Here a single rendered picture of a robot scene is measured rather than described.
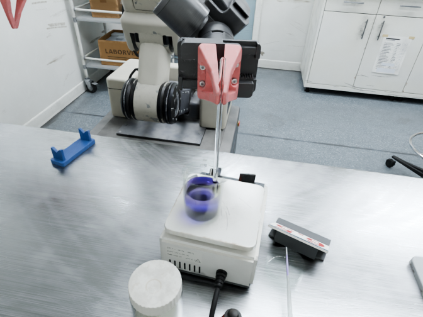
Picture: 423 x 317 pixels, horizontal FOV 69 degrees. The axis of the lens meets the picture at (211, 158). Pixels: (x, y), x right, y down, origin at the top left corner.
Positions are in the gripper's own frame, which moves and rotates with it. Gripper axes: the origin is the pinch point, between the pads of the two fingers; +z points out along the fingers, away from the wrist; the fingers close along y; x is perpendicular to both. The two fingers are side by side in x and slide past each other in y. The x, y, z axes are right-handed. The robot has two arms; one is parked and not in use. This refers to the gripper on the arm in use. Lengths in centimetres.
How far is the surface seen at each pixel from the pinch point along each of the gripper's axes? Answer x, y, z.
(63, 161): 24.7, -29.4, -19.4
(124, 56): 73, -64, -218
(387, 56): 63, 149, -216
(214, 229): 16.5, 0.0, 4.3
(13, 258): 25.4, -28.7, 2.7
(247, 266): 19.8, 4.3, 7.5
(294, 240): 22.7, 12.5, 1.0
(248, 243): 16.5, 4.2, 6.4
